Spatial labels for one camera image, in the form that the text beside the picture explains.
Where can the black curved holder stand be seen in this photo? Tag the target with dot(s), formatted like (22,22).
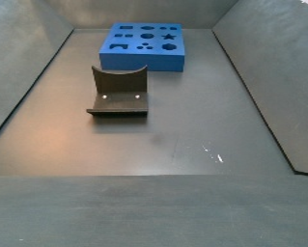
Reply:
(122,92)

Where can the blue shape sorter block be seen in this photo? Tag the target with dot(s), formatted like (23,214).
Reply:
(138,45)

